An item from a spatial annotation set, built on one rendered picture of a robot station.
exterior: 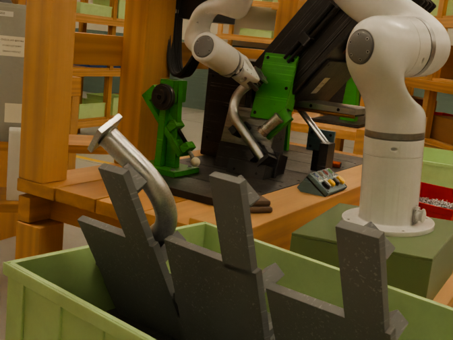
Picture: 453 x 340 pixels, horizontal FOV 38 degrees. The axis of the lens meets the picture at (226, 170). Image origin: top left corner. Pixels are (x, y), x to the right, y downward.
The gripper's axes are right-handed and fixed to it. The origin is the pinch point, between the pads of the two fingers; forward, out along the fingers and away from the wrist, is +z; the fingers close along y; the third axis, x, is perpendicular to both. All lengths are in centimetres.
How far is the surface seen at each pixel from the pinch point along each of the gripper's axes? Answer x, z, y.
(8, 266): 18, -109, -59
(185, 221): 20, -48, -44
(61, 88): 33, -51, 5
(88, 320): 7, -112, -73
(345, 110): -16.0, 16.0, -19.8
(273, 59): -7.4, 4.0, 3.5
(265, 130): 5.3, 0.9, -16.1
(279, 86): -4.5, 4.1, -5.4
